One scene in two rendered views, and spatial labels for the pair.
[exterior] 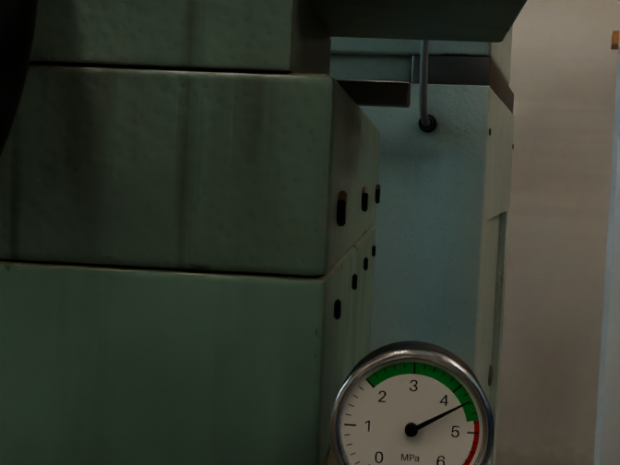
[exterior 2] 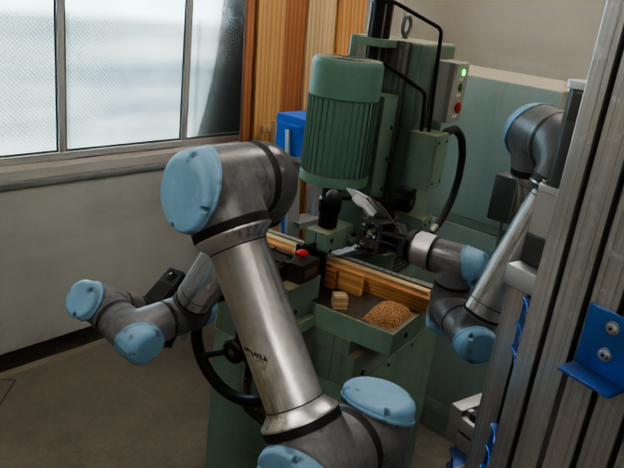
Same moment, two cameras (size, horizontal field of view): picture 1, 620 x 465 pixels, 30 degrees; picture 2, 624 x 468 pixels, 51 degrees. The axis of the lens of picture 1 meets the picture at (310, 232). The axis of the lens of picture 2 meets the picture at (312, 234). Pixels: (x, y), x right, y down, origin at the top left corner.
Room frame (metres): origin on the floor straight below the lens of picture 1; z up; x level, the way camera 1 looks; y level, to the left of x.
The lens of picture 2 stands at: (-0.78, -0.48, 1.60)
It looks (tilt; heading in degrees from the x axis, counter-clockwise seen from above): 20 degrees down; 26
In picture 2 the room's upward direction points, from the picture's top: 7 degrees clockwise
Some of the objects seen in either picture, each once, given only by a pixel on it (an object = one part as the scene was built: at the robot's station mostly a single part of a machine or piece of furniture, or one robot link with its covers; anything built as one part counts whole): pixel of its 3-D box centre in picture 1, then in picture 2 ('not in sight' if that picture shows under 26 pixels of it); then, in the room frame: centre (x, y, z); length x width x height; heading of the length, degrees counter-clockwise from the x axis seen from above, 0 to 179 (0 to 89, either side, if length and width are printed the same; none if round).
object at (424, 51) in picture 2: not in sight; (383, 165); (0.98, 0.17, 1.16); 0.22 x 0.22 x 0.72; 85
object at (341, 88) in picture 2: not in sight; (340, 122); (0.69, 0.20, 1.32); 0.18 x 0.18 x 0.31
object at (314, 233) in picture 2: not in sight; (329, 240); (0.71, 0.19, 0.99); 0.14 x 0.07 x 0.09; 175
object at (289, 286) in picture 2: not in sight; (280, 290); (0.50, 0.21, 0.92); 0.15 x 0.13 x 0.09; 85
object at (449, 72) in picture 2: not in sight; (448, 91); (1.00, 0.03, 1.40); 0.10 x 0.06 x 0.16; 175
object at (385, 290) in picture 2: not in sight; (339, 273); (0.69, 0.14, 0.92); 0.62 x 0.02 x 0.04; 85
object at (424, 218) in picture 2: not in sight; (409, 233); (0.86, 0.02, 1.02); 0.09 x 0.07 x 0.12; 85
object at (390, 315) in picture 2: not in sight; (389, 310); (0.58, -0.05, 0.91); 0.12 x 0.09 x 0.03; 175
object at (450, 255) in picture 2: not in sight; (457, 263); (0.47, -0.21, 1.12); 0.11 x 0.08 x 0.09; 85
